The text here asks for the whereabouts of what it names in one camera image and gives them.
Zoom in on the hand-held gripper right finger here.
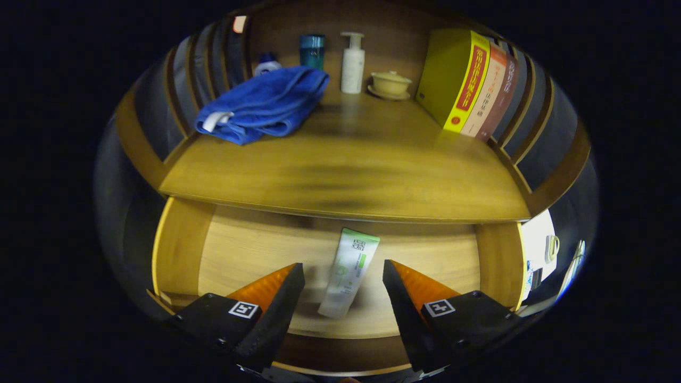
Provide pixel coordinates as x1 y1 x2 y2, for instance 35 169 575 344
382 259 525 373

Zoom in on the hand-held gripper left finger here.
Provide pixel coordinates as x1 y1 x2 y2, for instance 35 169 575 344
165 262 306 373

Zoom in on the wooden drawer with black knob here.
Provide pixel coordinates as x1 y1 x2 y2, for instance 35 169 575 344
151 196 527 376

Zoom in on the white and green tube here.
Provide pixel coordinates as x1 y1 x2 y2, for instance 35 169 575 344
318 228 381 319

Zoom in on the white drawer cabinet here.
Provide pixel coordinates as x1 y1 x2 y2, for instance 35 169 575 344
520 209 559 306

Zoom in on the wooden countertop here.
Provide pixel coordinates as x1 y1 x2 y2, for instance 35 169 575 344
159 53 531 223

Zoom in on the blue folded towel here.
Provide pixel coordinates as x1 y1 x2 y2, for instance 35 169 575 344
195 65 330 146

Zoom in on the yellow lidded teacup with saucer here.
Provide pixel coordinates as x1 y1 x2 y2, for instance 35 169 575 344
367 71 413 101

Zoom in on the orange spine book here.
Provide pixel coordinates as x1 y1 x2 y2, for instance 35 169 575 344
460 44 509 138

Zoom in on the brown spine book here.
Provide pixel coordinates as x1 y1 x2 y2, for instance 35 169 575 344
475 55 520 143

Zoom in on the thick yellow book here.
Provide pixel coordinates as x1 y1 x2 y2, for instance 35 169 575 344
416 28 491 134

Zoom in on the small white bottle blue cap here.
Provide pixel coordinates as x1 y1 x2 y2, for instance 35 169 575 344
254 52 283 76

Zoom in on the white pump bottle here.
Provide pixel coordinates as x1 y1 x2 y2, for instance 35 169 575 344
340 31 366 95

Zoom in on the teal bottle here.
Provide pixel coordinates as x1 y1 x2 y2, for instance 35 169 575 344
298 34 326 70

